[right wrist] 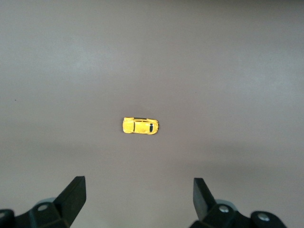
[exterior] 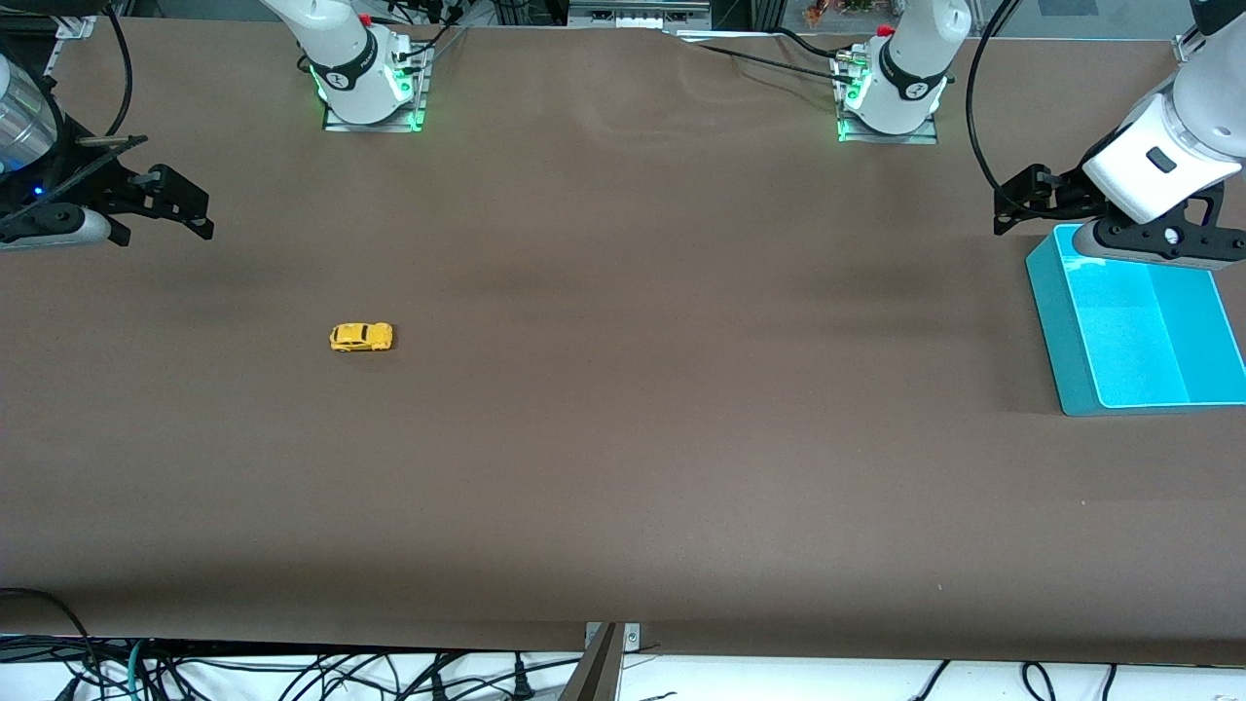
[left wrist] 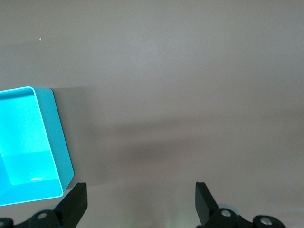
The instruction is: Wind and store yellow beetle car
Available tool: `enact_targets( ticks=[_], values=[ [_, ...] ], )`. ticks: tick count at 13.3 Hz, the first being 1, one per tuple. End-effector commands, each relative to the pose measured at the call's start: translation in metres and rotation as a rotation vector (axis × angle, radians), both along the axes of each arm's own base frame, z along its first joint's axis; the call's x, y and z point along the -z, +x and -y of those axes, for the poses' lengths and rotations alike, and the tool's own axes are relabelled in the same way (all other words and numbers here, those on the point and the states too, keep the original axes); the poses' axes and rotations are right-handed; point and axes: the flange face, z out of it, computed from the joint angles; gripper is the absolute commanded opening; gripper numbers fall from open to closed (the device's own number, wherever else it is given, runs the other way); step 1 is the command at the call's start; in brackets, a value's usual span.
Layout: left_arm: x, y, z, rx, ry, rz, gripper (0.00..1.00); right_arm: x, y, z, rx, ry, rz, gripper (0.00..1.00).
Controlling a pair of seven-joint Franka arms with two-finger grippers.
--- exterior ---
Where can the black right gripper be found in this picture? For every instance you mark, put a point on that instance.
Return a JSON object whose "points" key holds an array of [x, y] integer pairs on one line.
{"points": [[109, 188]]}

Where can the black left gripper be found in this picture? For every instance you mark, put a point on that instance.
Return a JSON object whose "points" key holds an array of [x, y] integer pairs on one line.
{"points": [[1063, 196]]}

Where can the yellow toy beetle car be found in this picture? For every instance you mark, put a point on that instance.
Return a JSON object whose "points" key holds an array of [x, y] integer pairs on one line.
{"points": [[360, 337]]}

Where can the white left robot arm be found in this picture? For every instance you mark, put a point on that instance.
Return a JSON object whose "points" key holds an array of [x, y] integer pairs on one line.
{"points": [[910, 73]]}

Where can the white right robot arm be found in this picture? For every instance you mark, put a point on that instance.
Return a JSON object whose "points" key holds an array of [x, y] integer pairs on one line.
{"points": [[350, 73]]}

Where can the teal plastic bin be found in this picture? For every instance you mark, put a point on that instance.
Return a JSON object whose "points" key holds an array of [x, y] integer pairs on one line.
{"points": [[1139, 341]]}

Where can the orange background objects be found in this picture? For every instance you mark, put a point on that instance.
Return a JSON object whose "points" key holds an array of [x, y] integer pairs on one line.
{"points": [[837, 10]]}

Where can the grey background device box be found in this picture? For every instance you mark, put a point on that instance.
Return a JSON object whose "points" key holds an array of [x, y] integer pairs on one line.
{"points": [[638, 12]]}

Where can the black floor power plug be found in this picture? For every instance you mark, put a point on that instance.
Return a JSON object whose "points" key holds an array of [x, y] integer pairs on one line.
{"points": [[521, 682]]}

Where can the brown table leg beam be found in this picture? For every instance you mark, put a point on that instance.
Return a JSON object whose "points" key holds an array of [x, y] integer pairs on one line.
{"points": [[596, 677]]}

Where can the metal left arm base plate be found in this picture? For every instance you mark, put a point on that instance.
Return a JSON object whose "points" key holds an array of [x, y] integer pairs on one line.
{"points": [[927, 136]]}

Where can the aluminium table corner bracket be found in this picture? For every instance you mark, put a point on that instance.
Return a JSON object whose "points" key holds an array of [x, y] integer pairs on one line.
{"points": [[1186, 49], [73, 27]]}

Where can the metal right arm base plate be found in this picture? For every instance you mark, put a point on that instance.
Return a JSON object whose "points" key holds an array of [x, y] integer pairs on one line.
{"points": [[389, 125]]}

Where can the silver table edge bracket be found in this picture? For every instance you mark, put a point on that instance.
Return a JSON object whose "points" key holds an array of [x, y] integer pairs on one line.
{"points": [[631, 637]]}

